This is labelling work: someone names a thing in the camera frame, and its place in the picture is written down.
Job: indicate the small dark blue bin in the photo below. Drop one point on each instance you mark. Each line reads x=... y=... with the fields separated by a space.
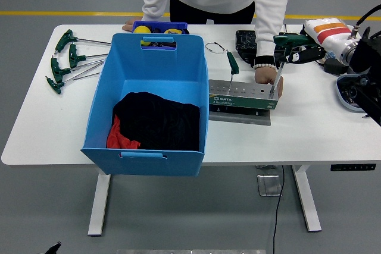
x=160 y=24

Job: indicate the yellow ball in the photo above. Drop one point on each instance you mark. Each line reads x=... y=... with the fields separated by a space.
x=142 y=29

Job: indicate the yellow tape measure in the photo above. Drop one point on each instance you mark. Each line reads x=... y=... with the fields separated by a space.
x=172 y=31

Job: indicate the black table control panel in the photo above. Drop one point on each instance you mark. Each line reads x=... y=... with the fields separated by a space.
x=352 y=167

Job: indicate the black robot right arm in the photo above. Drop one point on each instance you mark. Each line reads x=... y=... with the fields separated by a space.
x=366 y=53

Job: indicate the black cloth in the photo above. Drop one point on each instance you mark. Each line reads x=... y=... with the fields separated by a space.
x=163 y=123

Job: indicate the person's left forearm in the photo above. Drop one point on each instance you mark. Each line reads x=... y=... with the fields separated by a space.
x=271 y=28

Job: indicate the person's left hand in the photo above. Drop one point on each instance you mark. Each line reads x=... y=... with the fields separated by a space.
x=265 y=75

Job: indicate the oval blue white device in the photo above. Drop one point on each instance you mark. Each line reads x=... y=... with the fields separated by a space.
x=340 y=90

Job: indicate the large light blue plastic box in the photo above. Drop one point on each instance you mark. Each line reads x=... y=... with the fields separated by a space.
x=149 y=66

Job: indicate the red cloth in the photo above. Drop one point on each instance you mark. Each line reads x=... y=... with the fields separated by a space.
x=117 y=139

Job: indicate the black power adapter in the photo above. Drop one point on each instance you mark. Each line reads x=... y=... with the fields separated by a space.
x=333 y=66

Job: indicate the metal floor plate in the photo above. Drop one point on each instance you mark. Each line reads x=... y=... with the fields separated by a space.
x=269 y=185

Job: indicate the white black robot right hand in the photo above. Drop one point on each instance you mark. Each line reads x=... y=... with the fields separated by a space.
x=327 y=32

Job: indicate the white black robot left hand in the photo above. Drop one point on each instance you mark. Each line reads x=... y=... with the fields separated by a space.
x=53 y=248

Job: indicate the green grey wrench stand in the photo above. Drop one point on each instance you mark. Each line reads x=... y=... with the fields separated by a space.
x=238 y=102

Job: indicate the person's right forearm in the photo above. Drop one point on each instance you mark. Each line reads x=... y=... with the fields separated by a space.
x=153 y=4

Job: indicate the black part in bin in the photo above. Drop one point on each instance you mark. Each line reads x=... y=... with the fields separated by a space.
x=156 y=30

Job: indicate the person's right hand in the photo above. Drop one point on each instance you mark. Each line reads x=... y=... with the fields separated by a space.
x=128 y=25

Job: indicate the white table leg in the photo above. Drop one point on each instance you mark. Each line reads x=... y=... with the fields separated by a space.
x=306 y=200
x=99 y=203

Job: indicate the black plastic housing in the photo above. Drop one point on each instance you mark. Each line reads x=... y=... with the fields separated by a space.
x=245 y=41

